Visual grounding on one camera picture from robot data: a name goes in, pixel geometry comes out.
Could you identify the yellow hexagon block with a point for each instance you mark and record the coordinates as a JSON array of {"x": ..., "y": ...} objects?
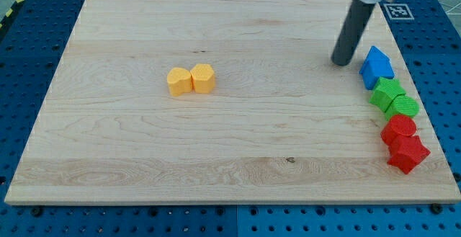
[{"x": 203, "y": 78}]

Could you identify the yellow heart block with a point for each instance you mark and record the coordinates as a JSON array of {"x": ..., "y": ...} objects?
[{"x": 179, "y": 81}]

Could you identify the blue house-shaped block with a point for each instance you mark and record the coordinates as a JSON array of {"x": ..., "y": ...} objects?
[{"x": 375, "y": 65}]

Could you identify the green star block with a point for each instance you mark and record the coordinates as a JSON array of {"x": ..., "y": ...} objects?
[{"x": 384, "y": 92}]

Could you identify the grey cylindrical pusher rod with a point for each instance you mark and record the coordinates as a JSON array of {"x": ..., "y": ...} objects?
[{"x": 351, "y": 32}]

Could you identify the red cylinder block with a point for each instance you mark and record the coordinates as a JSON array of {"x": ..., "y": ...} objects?
[{"x": 398, "y": 125}]

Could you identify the green cylinder block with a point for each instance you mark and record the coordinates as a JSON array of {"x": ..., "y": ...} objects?
[{"x": 402, "y": 105}]

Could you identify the red star block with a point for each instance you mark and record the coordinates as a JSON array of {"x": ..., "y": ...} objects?
[{"x": 407, "y": 152}]

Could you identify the white fiducial marker tag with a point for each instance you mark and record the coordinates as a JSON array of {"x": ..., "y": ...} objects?
[{"x": 398, "y": 12}]

